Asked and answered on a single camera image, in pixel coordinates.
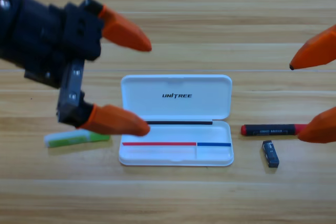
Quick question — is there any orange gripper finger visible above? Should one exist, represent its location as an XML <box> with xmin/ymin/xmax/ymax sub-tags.
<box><xmin>78</xmin><ymin>104</ymin><xmax>151</xmax><ymax>137</ymax></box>

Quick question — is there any black-tipped orange gripper finger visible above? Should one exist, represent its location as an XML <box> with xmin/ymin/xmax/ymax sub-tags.
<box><xmin>289</xmin><ymin>24</ymin><xmax>336</xmax><ymax>71</ymax></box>

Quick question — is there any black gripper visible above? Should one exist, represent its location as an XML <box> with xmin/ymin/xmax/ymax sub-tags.
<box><xmin>0</xmin><ymin>0</ymin><xmax>152</xmax><ymax>128</ymax></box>

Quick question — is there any plain orange gripper finger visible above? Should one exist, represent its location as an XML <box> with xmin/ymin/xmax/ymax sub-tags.
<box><xmin>297</xmin><ymin>106</ymin><xmax>336</xmax><ymax>145</ymax></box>

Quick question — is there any red and black marker pen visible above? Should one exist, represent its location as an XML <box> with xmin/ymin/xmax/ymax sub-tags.
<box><xmin>240</xmin><ymin>123</ymin><xmax>308</xmax><ymax>137</ymax></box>

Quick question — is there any green and white highlighter pen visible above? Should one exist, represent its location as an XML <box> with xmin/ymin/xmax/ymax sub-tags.
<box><xmin>44</xmin><ymin>129</ymin><xmax>111</xmax><ymax>148</ymax></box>

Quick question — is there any white Unitree pencil case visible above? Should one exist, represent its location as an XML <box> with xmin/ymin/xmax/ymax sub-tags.
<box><xmin>118</xmin><ymin>74</ymin><xmax>234</xmax><ymax>167</ymax></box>

